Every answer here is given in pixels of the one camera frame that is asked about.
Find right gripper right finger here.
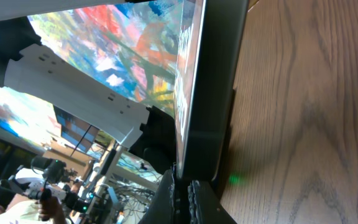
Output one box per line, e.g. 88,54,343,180
188,180,236,224

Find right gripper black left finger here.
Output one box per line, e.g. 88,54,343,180
139,169,178,224

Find person in cream shirt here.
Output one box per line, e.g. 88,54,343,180
0,197,71,224

